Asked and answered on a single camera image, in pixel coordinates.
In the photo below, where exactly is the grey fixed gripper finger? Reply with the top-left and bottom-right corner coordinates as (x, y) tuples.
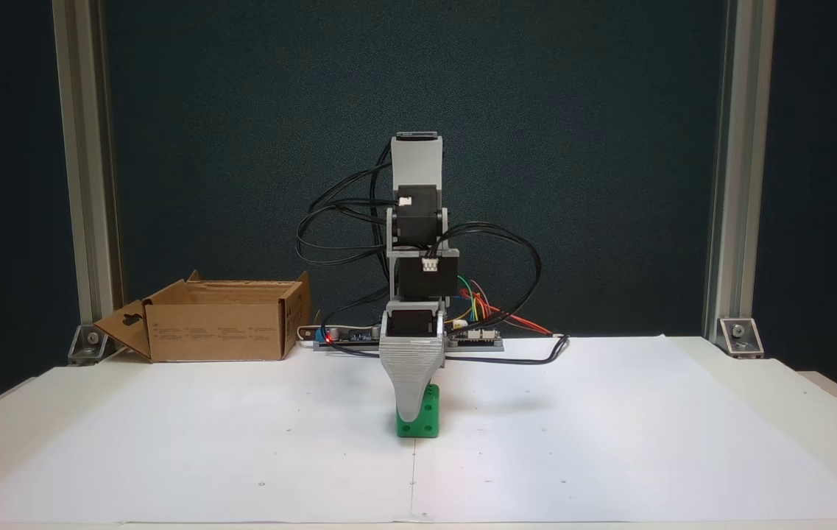
(378, 334), (446, 425)

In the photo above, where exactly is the green die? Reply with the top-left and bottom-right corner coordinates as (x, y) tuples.
(396, 383), (441, 439)

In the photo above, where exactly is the blue circuit board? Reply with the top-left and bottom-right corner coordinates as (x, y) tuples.
(314, 324), (384, 347)

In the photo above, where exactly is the grey board mounting plate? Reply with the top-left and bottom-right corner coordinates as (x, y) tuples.
(313, 340), (505, 353)

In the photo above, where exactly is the small black circuit board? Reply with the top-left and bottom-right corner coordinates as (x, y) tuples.
(448, 322), (501, 344)

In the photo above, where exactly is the open cardboard box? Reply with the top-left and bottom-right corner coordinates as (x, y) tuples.
(94, 270), (312, 363)

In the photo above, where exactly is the green jumper wire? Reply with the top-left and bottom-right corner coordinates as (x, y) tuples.
(456, 275), (479, 325)

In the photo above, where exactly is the red jumper wire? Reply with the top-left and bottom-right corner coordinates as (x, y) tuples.
(461, 286), (497, 322)

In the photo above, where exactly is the orange jumper wire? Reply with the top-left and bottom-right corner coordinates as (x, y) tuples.
(462, 291), (554, 336)

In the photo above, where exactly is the black servo cable loop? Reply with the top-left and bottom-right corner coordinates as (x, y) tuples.
(296, 166), (398, 267)
(368, 140), (398, 251)

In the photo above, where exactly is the black gripper servo cable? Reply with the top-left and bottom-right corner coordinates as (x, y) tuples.
(434, 219), (543, 333)

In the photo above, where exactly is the aluminium corner bracket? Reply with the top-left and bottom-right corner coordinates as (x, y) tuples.
(68, 324), (109, 366)
(717, 317), (766, 360)

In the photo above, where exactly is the aluminium frame post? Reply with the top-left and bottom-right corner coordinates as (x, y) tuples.
(52, 0), (124, 347)
(704, 0), (776, 347)

